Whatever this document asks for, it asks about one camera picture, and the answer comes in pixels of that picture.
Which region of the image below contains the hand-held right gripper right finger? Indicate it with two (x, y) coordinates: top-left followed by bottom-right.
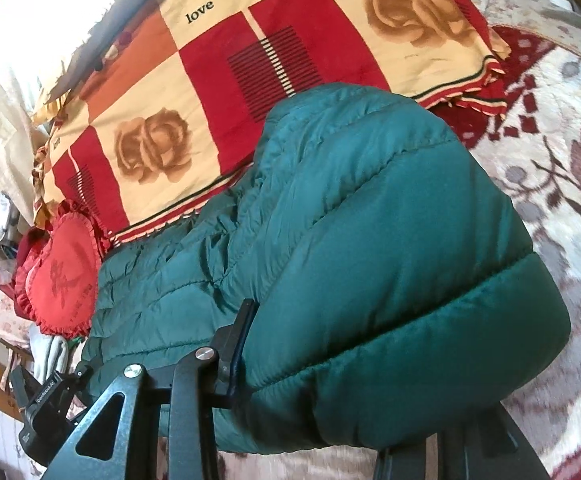
(373, 395), (541, 480)

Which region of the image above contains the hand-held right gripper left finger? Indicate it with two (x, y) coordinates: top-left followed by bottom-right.
(45, 299), (261, 480)

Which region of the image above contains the green puffer jacket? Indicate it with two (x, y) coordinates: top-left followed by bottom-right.
(78, 81), (571, 456)

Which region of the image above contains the white crumpled cloth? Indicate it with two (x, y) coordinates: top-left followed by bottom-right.
(29, 322), (71, 386)

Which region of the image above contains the red heart-shaped ruffled pillow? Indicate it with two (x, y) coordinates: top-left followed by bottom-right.
(13, 199), (116, 338)

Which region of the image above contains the cream and red floral bedspread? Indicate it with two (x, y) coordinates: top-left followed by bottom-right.
(210, 25), (581, 480)

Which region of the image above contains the red and cream rose blanket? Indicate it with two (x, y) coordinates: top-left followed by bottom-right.
(30, 0), (513, 248)

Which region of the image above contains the cream cloth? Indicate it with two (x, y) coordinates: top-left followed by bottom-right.
(0, 45), (71, 201)

